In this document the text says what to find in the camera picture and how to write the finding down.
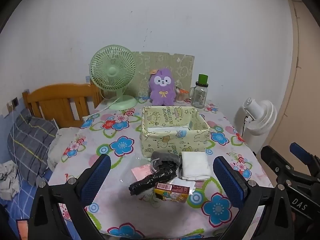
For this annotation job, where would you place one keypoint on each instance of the crumpled white grey cloth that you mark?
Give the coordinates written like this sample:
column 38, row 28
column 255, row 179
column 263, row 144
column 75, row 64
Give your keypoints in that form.
column 8, row 180

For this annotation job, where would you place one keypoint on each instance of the printed cardboard panel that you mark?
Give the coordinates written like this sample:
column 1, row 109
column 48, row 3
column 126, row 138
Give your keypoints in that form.
column 175, row 62

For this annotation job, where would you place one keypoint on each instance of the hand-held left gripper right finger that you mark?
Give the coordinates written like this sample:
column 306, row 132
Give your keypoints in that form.
column 227, row 180

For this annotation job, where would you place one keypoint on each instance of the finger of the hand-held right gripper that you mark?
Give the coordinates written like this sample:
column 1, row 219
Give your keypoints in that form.
column 275, row 158
column 301, row 151

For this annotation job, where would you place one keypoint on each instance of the purple plush toy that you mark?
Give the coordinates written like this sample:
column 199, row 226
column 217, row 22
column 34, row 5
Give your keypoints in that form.
column 162, row 90

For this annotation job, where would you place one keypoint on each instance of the pink paper packet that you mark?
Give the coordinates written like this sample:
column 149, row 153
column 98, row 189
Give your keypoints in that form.
column 141, row 172

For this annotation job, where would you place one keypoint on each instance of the yellow printed fabric storage box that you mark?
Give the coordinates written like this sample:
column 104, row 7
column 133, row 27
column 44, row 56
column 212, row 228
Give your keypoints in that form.
column 172, row 142

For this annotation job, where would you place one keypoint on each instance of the yellow and brown snack box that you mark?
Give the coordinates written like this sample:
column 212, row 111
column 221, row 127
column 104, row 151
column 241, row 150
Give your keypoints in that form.
column 172, row 192

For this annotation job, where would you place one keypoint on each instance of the floral tablecloth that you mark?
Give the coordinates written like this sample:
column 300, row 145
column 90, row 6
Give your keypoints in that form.
column 120, row 135

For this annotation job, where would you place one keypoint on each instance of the white packet inside box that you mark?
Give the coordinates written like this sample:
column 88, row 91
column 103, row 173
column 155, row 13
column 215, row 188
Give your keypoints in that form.
column 162, row 129

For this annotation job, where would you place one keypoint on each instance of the cotton swab container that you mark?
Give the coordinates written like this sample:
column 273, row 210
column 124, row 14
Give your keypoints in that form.
column 181, row 96

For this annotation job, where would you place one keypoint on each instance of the clear plastic bag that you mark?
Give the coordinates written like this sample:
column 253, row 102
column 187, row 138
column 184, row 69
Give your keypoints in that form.
column 136, row 161

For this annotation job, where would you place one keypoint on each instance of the blue checked bedsheet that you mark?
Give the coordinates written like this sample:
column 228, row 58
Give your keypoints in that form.
column 22, row 205

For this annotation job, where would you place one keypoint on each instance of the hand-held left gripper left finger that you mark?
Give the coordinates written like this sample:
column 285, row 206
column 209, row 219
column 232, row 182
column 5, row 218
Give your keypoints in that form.
column 96, row 177

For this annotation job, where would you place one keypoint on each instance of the white blanket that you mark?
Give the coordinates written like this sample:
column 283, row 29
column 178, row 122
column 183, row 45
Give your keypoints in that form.
column 62, row 140

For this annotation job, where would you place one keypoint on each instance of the beige wooden cabinet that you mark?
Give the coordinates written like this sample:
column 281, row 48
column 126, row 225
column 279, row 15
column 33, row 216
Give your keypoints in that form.
column 302, row 80

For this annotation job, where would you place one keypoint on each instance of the glass jar with green lid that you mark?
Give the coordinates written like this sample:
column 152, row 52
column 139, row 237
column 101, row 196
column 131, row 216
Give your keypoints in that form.
column 199, row 95

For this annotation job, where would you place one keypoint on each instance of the white standing fan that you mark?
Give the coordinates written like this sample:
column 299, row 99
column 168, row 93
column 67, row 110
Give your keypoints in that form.
column 260, row 117

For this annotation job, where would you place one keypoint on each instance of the green desk fan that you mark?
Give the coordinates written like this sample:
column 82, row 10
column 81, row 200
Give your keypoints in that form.
column 112, row 67

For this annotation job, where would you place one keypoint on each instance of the white and beige soft packet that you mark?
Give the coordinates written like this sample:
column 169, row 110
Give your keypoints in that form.
column 195, row 166

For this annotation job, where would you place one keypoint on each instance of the grey plaid pillow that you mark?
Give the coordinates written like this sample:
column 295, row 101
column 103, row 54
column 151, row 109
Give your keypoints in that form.
column 30, row 142

